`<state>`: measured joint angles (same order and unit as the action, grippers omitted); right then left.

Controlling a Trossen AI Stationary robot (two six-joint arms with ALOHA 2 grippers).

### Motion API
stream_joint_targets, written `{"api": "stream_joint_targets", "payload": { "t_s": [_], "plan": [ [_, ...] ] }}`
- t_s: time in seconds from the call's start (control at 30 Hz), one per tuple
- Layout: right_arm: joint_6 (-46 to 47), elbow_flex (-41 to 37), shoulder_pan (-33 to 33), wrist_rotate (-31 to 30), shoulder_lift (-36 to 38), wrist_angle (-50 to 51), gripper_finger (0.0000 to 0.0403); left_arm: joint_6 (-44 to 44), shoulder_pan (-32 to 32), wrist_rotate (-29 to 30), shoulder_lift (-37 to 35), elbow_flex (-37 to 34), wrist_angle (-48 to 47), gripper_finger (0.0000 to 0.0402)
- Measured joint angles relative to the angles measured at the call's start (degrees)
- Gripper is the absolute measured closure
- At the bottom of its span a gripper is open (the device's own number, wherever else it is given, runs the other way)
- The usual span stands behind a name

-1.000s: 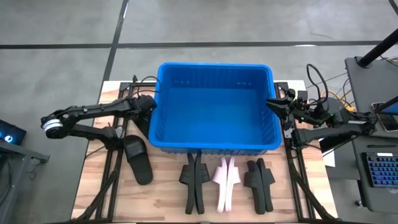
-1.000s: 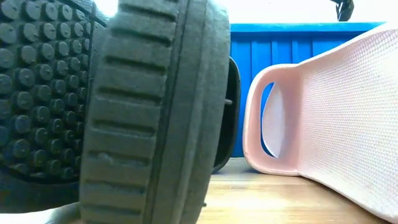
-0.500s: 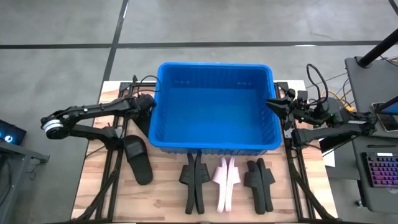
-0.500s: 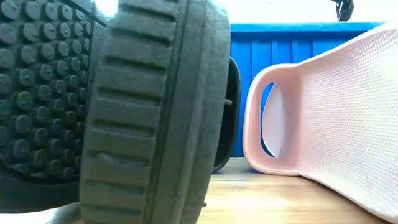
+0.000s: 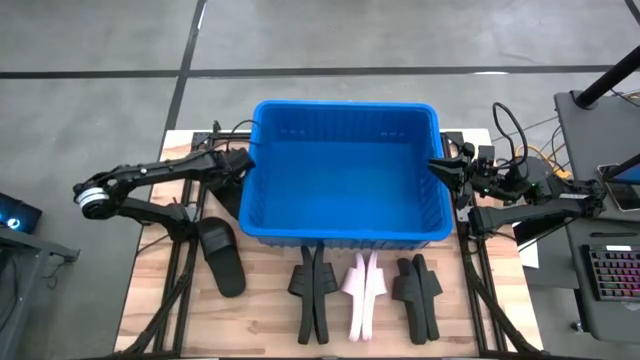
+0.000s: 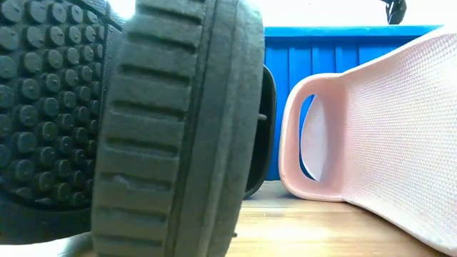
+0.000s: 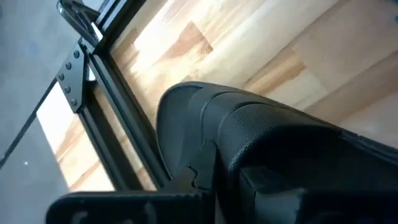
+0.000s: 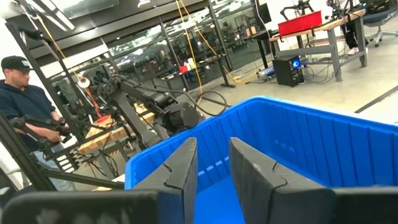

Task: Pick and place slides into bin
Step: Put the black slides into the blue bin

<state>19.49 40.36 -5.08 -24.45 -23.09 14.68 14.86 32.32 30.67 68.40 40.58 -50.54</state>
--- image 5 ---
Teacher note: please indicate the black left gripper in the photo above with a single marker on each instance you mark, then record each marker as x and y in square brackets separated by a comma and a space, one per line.
[212, 164]

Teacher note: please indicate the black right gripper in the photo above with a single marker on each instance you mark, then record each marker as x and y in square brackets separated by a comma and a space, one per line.
[482, 184]

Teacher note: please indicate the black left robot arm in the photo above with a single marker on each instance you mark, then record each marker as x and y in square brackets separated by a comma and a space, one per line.
[150, 172]

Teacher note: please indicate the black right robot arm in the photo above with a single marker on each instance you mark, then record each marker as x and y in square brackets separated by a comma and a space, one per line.
[540, 215]

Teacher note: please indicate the blue plastic bin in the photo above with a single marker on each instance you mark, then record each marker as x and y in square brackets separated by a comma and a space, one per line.
[345, 190]

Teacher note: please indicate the white paper sheet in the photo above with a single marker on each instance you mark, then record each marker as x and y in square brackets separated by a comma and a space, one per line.
[530, 255]

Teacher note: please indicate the smartphone with white edge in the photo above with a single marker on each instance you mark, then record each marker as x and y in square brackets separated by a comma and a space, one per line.
[622, 197]

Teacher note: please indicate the blue screen tablet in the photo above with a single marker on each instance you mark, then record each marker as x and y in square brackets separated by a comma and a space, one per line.
[632, 175]

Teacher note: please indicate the black stand pole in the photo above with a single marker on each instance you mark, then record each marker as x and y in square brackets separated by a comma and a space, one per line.
[607, 77]

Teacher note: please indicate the backlit rainbow keyboard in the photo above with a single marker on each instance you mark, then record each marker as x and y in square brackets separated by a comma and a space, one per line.
[615, 272]

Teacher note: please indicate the grey desk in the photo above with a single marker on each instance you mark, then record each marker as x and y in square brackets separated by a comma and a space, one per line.
[600, 320]

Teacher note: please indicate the black computer with blue light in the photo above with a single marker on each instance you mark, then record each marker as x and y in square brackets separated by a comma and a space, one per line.
[20, 212]

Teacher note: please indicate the dark grey side table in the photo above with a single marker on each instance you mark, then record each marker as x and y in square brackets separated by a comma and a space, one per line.
[15, 300]

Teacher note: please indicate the white metal bracket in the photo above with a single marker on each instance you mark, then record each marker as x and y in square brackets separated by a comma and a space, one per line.
[462, 214]

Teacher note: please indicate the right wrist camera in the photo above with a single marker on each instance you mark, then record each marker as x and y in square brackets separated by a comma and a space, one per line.
[486, 155]

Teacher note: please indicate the grey stand base plate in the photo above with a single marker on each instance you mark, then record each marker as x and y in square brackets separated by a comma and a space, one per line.
[590, 135]

